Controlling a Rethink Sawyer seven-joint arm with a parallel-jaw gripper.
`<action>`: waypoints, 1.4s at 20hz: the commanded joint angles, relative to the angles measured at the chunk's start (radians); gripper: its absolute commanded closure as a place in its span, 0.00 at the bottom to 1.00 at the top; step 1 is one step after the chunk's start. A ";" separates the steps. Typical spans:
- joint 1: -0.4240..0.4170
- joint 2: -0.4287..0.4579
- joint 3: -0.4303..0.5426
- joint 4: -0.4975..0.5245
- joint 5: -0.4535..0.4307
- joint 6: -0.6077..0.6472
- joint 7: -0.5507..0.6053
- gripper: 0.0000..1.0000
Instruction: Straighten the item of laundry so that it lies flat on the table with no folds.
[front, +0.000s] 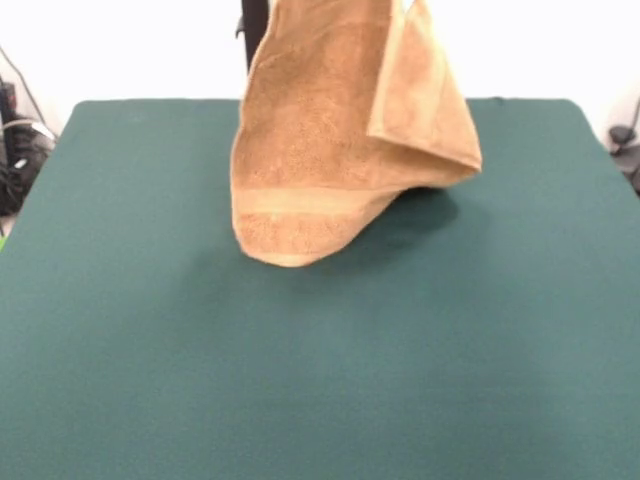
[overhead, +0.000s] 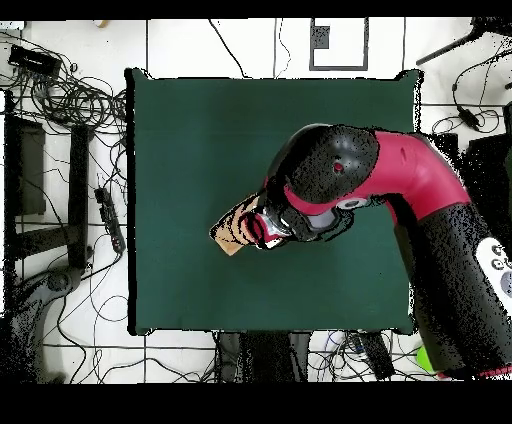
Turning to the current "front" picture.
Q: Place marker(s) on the orange terry towel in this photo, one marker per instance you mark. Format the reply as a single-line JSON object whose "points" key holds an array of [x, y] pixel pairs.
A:
{"points": [[310, 150]]}

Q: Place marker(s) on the dark green table cloth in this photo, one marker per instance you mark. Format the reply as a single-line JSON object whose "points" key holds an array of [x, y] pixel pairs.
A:
{"points": [[150, 350]]}

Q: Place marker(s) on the black robot pedestal frame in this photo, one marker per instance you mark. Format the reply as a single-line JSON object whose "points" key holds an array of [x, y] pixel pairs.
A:
{"points": [[248, 40]]}

